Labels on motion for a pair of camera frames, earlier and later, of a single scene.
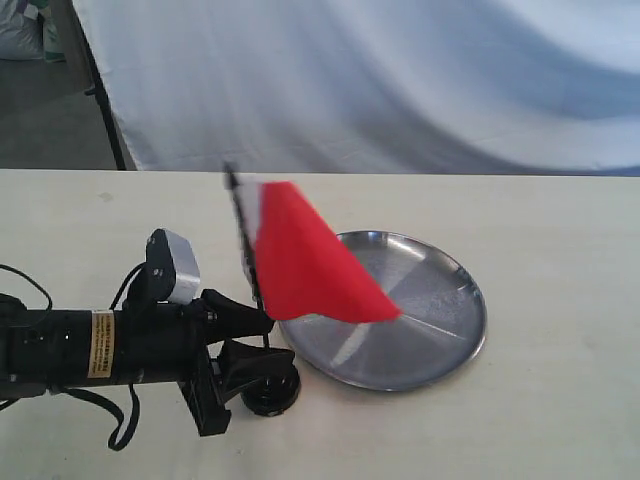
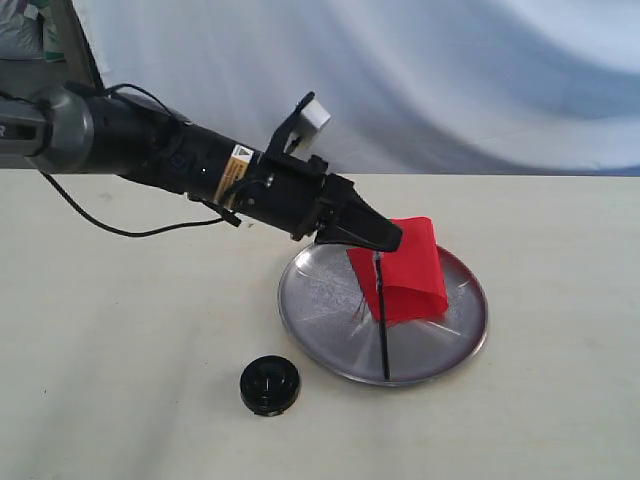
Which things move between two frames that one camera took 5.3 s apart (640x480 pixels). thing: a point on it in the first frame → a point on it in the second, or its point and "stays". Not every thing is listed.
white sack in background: x=28 y=34 stays
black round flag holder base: x=274 y=394 stays
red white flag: x=296 y=271 → x=405 y=285
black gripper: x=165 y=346 → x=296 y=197
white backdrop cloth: x=478 y=87 stays
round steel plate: x=440 y=325 stays
